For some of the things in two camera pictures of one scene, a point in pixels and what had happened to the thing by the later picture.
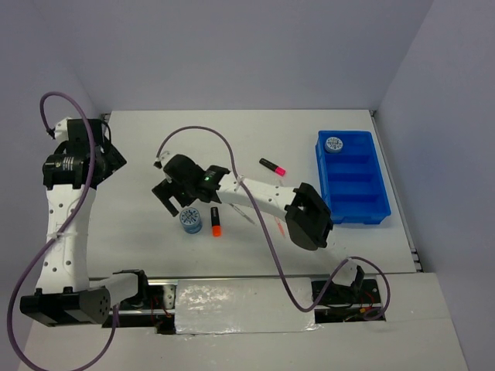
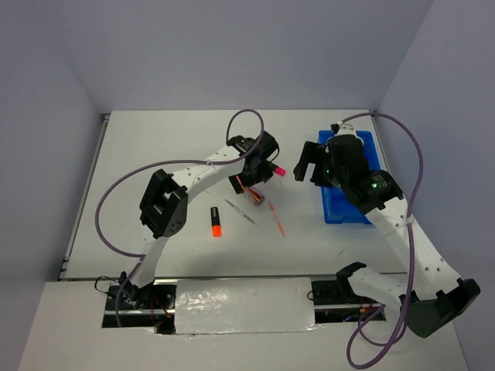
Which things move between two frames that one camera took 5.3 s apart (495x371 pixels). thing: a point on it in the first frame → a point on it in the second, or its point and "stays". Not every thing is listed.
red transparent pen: [280, 227] stays
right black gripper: [164, 191] → [310, 154]
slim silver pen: [242, 214] stays
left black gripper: [114, 158] → [262, 173]
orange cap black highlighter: [216, 228] stays
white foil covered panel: [243, 306] stays
